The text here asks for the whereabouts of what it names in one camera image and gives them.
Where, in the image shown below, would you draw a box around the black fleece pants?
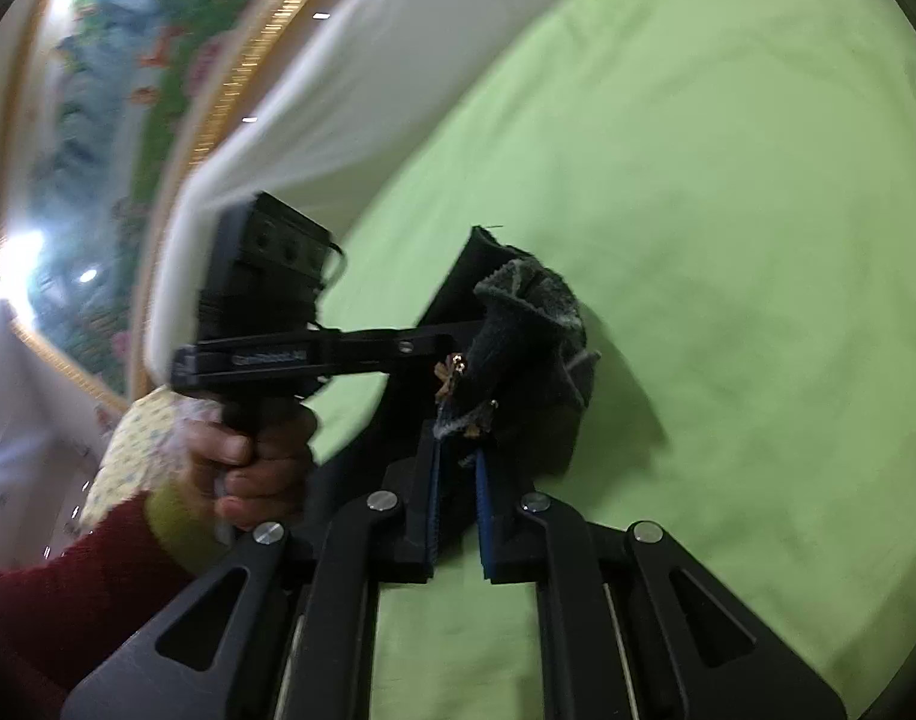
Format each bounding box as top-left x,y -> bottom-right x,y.
367,223 -> 605,533

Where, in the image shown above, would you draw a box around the left forearm red sleeve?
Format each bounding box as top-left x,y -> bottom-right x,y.
0,483 -> 225,718

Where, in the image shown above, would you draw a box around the left hand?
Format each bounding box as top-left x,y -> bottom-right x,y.
176,405 -> 318,530

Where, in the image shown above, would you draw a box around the yellow patterned pillow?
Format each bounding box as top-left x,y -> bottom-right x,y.
79,387 -> 222,533

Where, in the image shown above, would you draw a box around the white striped headboard cushion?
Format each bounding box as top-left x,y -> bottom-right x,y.
142,0 -> 558,383

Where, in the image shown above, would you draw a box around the gold framed landscape painting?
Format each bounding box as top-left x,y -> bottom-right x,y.
0,0 -> 318,410

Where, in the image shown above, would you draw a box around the light green bed sheet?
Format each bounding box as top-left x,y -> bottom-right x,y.
321,0 -> 916,717

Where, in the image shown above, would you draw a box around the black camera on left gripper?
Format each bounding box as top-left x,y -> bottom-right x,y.
197,192 -> 346,341

